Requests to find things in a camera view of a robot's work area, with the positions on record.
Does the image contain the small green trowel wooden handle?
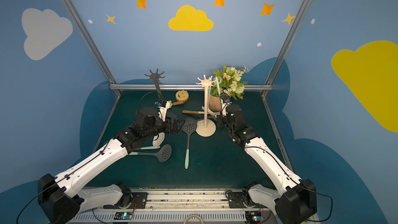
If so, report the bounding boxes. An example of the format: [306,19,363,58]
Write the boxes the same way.
[167,101,185,107]

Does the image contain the cream skimmer wooden handle right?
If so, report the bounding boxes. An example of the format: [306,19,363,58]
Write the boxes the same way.
[182,110,217,121]

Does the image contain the pink pot with flowers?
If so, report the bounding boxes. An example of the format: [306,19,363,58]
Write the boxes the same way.
[211,65,248,112]

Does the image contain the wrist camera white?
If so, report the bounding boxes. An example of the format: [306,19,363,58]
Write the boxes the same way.
[220,95,231,108]
[158,100,172,121]

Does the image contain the dark grey utensil rack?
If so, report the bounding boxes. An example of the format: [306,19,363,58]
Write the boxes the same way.
[142,69,177,135]

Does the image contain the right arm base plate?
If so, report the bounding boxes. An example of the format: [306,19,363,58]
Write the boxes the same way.
[225,191,260,208]

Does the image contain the grey skimmer mint handle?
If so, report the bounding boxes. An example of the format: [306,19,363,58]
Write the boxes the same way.
[215,76,223,114]
[182,118,197,169]
[129,144,172,162]

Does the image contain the cream skimmer wooden handle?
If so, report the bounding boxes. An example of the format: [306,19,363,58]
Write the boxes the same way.
[182,110,217,121]
[152,133,165,147]

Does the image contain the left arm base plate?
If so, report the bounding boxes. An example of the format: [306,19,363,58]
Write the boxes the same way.
[103,192,148,209]

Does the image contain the cream utensil rack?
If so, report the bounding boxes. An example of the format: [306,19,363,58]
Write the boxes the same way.
[196,75,216,138]

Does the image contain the cream skimmer wooden handle left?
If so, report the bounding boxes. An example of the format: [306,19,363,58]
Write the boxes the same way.
[152,133,165,147]

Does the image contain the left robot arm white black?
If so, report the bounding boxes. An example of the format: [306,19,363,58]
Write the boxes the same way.
[37,108,185,224]

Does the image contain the yellow smiley sponge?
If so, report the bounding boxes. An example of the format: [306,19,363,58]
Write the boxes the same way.
[175,90,189,102]

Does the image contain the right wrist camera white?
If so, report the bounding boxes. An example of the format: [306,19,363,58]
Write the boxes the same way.
[220,95,231,108]

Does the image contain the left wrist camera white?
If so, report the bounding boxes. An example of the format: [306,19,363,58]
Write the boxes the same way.
[158,100,172,121]

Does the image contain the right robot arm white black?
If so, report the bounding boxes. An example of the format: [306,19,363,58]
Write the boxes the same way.
[217,104,317,224]

